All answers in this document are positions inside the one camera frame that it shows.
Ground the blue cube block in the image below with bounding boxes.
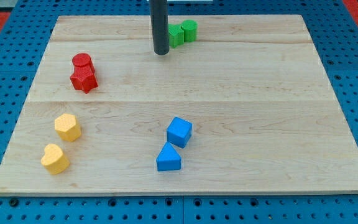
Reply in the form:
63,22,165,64
167,117,193,148

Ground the yellow hexagon block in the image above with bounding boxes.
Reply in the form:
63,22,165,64
54,113,81,142

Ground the red star block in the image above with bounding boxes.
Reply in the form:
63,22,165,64
70,66,98,94

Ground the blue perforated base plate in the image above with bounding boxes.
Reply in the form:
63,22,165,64
0,0,358,223

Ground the red cylinder block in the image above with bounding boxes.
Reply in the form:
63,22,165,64
71,53,95,73

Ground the yellow heart block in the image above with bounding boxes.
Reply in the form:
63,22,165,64
40,144,70,175

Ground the wooden board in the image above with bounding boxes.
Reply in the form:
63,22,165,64
0,14,358,197

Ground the green star block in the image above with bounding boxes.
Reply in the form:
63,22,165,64
168,24,185,48

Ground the blue triangle block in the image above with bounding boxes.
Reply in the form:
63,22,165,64
156,142,181,172

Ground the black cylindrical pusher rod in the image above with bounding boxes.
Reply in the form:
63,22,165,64
149,0,169,55

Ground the green cylinder block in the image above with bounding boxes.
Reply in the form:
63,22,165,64
181,19,198,42

